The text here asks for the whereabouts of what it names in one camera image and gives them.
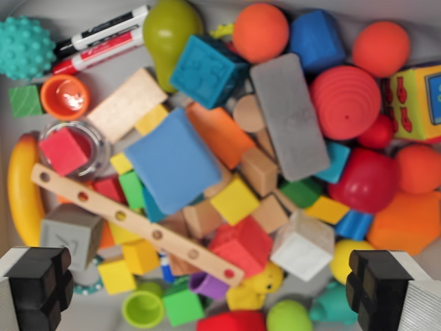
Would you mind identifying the grey cube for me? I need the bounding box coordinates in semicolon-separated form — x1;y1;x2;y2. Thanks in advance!
39;203;104;274

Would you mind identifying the flat yellow wooden block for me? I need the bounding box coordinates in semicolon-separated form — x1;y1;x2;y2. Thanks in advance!
134;103;170;137

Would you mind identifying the small yellow wooden block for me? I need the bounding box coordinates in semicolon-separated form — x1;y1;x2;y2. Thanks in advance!
110;151;134;175

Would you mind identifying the grey plastic bin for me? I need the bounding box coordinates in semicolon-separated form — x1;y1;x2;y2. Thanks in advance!
0;0;441;331

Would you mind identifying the bright green cube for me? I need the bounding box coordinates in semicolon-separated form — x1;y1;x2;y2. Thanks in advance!
161;284;206;328

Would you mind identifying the teal embossed rubber block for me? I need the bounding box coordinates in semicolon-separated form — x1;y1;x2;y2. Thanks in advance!
168;34;251;110

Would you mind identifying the teal ring with white dots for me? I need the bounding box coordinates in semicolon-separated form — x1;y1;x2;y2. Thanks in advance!
72;254;105;297

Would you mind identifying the purple plastic cup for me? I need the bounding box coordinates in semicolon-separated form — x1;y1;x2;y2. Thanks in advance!
188;271;230;301

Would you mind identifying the blue cloth bean bag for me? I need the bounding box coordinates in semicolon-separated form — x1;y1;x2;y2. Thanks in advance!
123;108;223;216

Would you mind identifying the blue plastic spool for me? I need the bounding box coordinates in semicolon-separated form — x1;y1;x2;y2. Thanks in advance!
334;209;375;241

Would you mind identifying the orange rounded toy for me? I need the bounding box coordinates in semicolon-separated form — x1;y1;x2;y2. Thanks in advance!
394;143;441;196

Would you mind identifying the lime green ball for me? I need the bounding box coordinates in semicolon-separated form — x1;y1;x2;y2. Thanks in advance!
265;299;313;331

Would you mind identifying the slim natural wooden block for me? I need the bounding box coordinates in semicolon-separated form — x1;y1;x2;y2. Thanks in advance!
256;129;277;160

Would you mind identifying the lime green plastic cup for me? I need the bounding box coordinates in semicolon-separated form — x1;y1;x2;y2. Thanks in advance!
122;281;165;330

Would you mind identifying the natural wooden cylinder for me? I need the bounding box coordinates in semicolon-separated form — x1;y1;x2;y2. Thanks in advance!
232;94;269;134

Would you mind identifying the teal wooden block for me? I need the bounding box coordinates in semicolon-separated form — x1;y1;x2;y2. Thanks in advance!
141;188;170;223

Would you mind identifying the small red wooden block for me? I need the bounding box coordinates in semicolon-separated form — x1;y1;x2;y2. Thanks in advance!
92;177;127;204

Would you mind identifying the blue foam cube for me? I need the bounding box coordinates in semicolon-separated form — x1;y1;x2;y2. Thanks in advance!
288;9;347;75

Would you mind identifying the red foam block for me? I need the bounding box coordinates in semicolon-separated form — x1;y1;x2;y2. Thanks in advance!
208;216;274;279

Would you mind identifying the wooden strip with holes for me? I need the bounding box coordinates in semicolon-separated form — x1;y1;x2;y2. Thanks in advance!
30;163;245;288

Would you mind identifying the yellow-green knobbly toy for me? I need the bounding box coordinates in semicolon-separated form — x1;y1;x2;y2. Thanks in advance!
209;22;237;39

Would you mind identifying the large orange foam block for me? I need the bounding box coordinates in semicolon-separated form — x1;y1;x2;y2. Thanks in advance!
366;191;441;257

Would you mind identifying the yellow wooden cube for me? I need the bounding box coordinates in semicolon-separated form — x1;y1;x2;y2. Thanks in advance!
97;258;138;295
209;174;260;227

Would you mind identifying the rounded natural wooden piece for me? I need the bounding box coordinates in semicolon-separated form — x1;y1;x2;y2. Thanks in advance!
203;170;236;199

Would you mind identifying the long orange wooden block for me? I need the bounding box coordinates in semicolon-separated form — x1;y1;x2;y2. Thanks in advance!
185;101;258;170

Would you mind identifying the red-capped white marker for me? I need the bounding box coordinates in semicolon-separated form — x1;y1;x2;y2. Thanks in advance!
51;32;144;76

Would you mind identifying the shiny red plastic toy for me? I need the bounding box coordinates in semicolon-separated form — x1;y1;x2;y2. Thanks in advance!
327;147;400;214

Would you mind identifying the teal spiky rubber ball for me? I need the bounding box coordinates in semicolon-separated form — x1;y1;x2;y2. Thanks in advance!
0;15;57;82

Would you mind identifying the long grey foam block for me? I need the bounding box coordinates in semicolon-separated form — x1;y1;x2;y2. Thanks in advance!
249;52;331;183

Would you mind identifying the small orange block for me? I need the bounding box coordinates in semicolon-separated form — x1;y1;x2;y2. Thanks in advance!
98;222;115;250

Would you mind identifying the olive green toy pear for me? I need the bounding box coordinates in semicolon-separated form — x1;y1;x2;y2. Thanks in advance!
142;0;205;94

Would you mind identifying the colourful printed fabric cube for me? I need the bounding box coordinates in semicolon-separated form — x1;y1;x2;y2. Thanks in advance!
388;61;441;144

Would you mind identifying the black-capped white marker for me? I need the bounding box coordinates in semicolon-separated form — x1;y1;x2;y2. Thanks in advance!
54;4;152;59

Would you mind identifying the teal foam block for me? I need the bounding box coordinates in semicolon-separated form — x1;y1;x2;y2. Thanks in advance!
315;141;351;185

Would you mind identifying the yellow toy banana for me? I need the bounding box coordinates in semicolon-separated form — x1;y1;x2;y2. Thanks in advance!
7;132;47;248

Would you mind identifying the red foam cube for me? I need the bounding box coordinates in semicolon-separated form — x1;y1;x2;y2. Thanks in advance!
38;128;92;177

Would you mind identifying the dark green wooden cylinder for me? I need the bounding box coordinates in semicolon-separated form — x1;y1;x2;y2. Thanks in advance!
278;177;323;209

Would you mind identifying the teal rubber animal toy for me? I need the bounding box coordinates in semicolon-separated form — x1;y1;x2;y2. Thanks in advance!
308;281;360;325

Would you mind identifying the red ribbed rubber dome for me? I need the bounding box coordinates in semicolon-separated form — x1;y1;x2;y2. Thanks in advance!
309;65;382;141

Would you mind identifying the blue and white marker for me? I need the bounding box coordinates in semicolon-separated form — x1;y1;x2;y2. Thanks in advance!
158;251;175;283

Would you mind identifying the large natural wooden block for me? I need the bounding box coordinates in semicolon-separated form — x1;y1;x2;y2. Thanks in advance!
85;67;169;145

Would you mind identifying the small red ball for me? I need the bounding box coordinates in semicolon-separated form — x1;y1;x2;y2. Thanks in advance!
356;114;395;150

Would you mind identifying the yellow rubber animal toy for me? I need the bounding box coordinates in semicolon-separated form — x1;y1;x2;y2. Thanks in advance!
225;261;285;311

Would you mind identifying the red foam object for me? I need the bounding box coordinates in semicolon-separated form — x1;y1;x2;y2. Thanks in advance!
195;310;267;331

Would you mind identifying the orange plastic cup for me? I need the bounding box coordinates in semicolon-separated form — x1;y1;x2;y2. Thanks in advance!
40;73;92;121

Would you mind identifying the black silver gripper right finger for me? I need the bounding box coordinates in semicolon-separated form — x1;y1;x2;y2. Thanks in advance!
345;249;441;331

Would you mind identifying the black silver gripper left finger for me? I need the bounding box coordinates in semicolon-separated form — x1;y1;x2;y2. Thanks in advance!
0;245;75;331

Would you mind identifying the green wooden block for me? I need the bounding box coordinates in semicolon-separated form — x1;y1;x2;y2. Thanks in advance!
118;170;146;210

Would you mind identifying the white wooden cube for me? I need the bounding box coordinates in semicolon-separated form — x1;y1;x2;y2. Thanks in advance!
269;210;336;283

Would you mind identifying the orange foam ball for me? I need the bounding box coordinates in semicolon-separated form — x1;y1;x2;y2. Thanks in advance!
351;21;411;79
232;3;290;65

